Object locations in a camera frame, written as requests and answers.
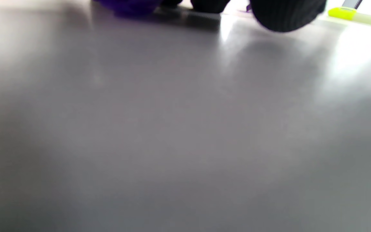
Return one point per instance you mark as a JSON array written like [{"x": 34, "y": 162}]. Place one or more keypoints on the person's left hand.
[{"x": 285, "y": 16}]

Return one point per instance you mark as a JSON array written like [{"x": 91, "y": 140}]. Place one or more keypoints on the purple highlighter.
[{"x": 249, "y": 8}]

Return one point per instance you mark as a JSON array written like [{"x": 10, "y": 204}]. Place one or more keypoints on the yellow highlighter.
[{"x": 341, "y": 13}]

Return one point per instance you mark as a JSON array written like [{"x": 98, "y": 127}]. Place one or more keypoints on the purple highlighter cap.
[{"x": 127, "y": 6}]

